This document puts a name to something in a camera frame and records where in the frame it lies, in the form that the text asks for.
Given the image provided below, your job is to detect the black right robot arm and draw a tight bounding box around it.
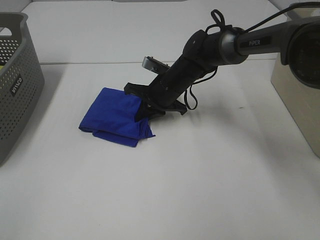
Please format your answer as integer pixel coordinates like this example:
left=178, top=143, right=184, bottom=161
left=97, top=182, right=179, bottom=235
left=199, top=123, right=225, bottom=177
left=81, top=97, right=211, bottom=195
left=124, top=17, right=320, bottom=121

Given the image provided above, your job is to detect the blue towel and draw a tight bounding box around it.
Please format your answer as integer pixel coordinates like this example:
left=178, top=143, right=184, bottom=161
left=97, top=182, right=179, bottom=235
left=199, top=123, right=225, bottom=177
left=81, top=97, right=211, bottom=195
left=78, top=87, right=155, bottom=147

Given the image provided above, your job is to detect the beige plastic bin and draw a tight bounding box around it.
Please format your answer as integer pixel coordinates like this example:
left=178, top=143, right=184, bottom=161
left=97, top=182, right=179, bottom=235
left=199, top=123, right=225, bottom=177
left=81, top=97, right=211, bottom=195
left=270, top=2, right=320, bottom=159

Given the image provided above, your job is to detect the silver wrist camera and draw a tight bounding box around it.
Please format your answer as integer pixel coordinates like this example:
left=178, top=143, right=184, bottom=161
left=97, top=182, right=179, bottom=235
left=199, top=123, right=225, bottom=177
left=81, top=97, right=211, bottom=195
left=142, top=56, right=170, bottom=75

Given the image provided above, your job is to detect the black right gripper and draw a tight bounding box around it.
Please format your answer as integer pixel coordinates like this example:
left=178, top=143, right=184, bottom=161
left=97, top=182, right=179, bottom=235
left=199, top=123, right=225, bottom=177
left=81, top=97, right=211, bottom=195
left=124, top=82, right=187, bottom=122

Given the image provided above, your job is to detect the grey perforated plastic basket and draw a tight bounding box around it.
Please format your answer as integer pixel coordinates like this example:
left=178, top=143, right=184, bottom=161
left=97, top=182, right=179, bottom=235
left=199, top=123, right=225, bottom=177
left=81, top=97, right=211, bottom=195
left=0, top=12, right=45, bottom=164

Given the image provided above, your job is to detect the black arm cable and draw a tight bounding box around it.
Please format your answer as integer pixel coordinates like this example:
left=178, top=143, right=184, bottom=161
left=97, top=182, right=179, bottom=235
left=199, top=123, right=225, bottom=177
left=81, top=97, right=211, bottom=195
left=184, top=1, right=320, bottom=111

